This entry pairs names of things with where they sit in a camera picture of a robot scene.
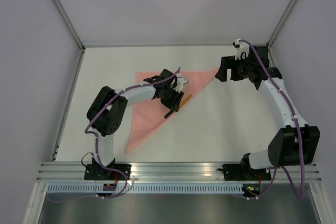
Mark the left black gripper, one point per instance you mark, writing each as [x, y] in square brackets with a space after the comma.
[175, 104]

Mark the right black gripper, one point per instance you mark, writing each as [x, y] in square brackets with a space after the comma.
[227, 63]

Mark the pink cloth napkin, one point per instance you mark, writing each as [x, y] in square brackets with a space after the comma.
[148, 116]

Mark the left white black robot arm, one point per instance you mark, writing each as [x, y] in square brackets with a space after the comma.
[107, 110]

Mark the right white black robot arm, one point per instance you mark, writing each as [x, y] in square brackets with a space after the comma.
[296, 141]

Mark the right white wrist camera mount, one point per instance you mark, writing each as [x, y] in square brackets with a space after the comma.
[242, 49]

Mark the white slotted cable duct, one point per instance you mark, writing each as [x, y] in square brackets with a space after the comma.
[153, 188]

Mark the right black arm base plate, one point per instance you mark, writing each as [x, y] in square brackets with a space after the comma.
[235, 172]

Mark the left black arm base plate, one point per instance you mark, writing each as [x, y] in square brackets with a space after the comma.
[96, 172]

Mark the right aluminium frame post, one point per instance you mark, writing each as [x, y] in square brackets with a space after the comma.
[281, 22]

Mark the aluminium frame post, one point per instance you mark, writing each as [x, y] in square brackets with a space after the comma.
[281, 22]
[66, 20]

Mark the aluminium front rail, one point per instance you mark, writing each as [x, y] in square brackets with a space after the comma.
[142, 172]

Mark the left aluminium frame post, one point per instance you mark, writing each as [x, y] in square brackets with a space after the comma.
[66, 20]

